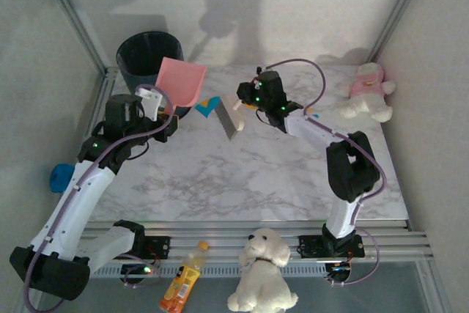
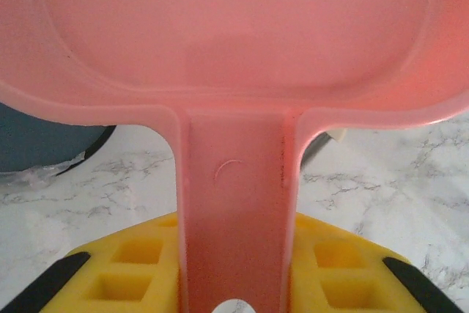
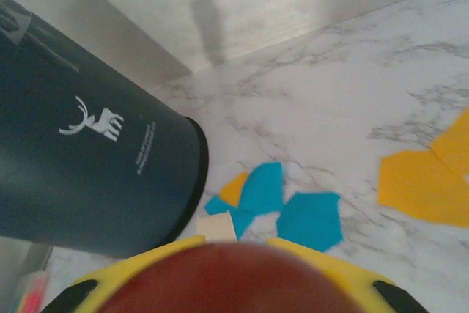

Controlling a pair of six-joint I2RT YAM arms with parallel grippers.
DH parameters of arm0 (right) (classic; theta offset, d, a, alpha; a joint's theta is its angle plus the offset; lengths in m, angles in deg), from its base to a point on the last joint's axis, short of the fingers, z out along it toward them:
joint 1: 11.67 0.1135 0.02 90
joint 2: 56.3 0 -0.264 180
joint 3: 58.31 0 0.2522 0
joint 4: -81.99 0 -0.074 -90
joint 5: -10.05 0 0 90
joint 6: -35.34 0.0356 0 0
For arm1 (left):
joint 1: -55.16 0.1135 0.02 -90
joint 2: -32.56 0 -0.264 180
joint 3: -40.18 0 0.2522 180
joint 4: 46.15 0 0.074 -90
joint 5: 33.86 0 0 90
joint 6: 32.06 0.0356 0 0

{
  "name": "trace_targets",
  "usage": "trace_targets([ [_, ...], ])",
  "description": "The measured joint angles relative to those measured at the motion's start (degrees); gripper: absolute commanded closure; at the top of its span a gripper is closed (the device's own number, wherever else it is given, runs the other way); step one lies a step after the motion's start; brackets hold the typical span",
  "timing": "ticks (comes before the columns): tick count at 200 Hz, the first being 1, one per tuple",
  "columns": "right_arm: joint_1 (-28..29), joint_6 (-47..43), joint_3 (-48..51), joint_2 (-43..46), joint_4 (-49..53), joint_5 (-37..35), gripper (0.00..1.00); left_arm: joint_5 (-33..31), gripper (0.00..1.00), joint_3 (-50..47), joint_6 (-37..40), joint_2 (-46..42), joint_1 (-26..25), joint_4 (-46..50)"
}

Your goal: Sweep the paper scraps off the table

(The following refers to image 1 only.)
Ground aluminium upright post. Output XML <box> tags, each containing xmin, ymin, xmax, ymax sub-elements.
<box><xmin>366</xmin><ymin>0</ymin><xmax>435</xmax><ymax>63</ymax></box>
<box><xmin>34</xmin><ymin>0</ymin><xmax>111</xmax><ymax>78</ymax></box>

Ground aluminium front frame rails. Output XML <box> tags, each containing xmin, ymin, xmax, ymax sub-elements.
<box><xmin>34</xmin><ymin>219</ymin><xmax>435</xmax><ymax>266</ymax></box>

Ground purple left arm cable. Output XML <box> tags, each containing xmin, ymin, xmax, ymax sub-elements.
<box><xmin>22</xmin><ymin>84</ymin><xmax>175</xmax><ymax>313</ymax></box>

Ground orange juice bottle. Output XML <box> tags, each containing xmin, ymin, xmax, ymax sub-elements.
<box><xmin>159</xmin><ymin>240</ymin><xmax>210</xmax><ymax>312</ymax></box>

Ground white plush dog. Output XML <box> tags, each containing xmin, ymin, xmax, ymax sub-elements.
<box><xmin>226</xmin><ymin>227</ymin><xmax>300</xmax><ymax>313</ymax></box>

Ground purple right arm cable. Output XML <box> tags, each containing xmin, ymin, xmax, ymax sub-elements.
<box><xmin>258</xmin><ymin>58</ymin><xmax>388</xmax><ymax>288</ymax></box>

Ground dark round waste bin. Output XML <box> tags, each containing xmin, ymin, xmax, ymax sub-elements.
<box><xmin>116</xmin><ymin>31</ymin><xmax>191</xmax><ymax>119</ymax></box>

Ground white hand brush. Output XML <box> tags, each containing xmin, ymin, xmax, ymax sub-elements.
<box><xmin>215</xmin><ymin>92</ymin><xmax>245</xmax><ymax>141</ymax></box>

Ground black base electronics module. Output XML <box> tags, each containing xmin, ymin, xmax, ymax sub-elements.
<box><xmin>119</xmin><ymin>263</ymin><xmax>158</xmax><ymax>287</ymax></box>
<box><xmin>324</xmin><ymin>262</ymin><xmax>353</xmax><ymax>287</ymax></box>

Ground white plush toy pink shirt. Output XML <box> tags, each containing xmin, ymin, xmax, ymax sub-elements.
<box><xmin>336</xmin><ymin>62</ymin><xmax>398</xmax><ymax>123</ymax></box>

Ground large notched blue paper scrap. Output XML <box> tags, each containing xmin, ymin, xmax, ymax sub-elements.
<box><xmin>195</xmin><ymin>96</ymin><xmax>222</xmax><ymax>119</ymax></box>

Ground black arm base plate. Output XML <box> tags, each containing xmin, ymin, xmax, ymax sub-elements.
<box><xmin>102</xmin><ymin>235</ymin><xmax>172</xmax><ymax>261</ymax></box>
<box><xmin>297</xmin><ymin>234</ymin><xmax>366</xmax><ymax>259</ymax></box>

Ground blue round plastic object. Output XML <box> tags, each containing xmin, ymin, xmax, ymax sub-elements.
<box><xmin>49</xmin><ymin>163</ymin><xmax>76</xmax><ymax>194</ymax></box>

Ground pink plastic dustpan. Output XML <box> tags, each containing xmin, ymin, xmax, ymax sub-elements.
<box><xmin>155</xmin><ymin>56</ymin><xmax>208</xmax><ymax>119</ymax></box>

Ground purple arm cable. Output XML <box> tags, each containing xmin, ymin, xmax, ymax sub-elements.
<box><xmin>22</xmin><ymin>84</ymin><xmax>175</xmax><ymax>313</ymax></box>
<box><xmin>258</xmin><ymin>58</ymin><xmax>388</xmax><ymax>288</ymax></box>

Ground grey slotted cable duct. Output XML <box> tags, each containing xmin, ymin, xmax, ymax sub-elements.
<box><xmin>45</xmin><ymin>264</ymin><xmax>352</xmax><ymax>279</ymax></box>

